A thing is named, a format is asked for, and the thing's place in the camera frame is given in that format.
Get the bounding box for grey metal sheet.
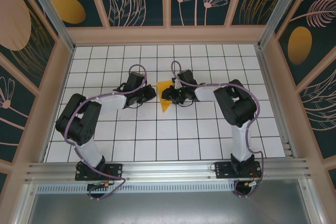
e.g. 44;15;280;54
15;182;323;224

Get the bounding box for thin black gripper wire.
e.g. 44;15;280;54
125;100;144;109
178;99;195;108

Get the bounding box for aluminium side rail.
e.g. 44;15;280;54
256;45;299;159

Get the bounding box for aluminium mounting rail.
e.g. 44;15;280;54
25;158;313;183

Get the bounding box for wall panel orange oval feather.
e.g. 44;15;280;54
33;0;107;28

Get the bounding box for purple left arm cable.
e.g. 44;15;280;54
64;63;148;201

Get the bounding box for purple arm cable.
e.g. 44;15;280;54
171;60;265;198
64;63;148;201

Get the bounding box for slotted grey cable duct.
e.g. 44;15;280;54
36;184;237;193

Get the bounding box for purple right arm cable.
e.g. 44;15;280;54
171;60;265;198

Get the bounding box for wall panel orange oval pink feathers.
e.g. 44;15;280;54
275;0;336;86

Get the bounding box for wall panel single flower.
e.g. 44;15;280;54
0;62;36;163

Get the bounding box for wall panel pink leaf outlines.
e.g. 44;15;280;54
299;70;336;159

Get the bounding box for wall panel large pink circle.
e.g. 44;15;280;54
0;0;58;90

